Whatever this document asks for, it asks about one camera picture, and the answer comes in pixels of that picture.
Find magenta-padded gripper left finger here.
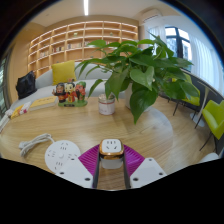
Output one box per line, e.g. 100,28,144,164
54,143,102,190

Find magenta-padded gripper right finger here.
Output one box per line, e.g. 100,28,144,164
122,143,168,190

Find white charger with gold band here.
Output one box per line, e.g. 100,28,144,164
98,138,125,170

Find round white power strip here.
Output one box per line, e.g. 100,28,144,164
44,139,82,174

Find white chair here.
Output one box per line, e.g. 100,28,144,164
199,152,222,164

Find small white jar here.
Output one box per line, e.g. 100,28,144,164
97,94,117,116

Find yellow book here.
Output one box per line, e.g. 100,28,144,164
29,95,59,112

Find colourful three-figure ornament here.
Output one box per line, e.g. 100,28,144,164
52,79,89,108

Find white and pink packet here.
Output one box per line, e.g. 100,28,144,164
19,100,32,116

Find orange yellow booklet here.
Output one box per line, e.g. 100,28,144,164
10,104,24,120

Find side table with white leg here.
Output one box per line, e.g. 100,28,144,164
181,68,224,129

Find light grey sofa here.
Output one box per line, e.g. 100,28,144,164
9,68,128,111

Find green potted plant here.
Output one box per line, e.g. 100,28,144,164
74,34,201,125

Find black bag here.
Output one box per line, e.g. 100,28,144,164
15,70,38,100

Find yellow cushion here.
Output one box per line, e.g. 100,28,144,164
51,60,78,86

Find white sheer curtain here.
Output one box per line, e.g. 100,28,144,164
148,25,168,51
188,33,224,94

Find dark framed window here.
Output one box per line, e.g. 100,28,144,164
164,26,193,71

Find white air conditioner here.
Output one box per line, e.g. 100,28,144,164
141,9,164,24

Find long ceiling light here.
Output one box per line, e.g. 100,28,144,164
83,0,90,16

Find white power cable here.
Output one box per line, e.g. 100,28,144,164
18,133,55,158

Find glass door with dark frame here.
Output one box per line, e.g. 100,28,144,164
0,54,9,118

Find wooden wall shelf unit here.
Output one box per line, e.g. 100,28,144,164
27,20,139,79

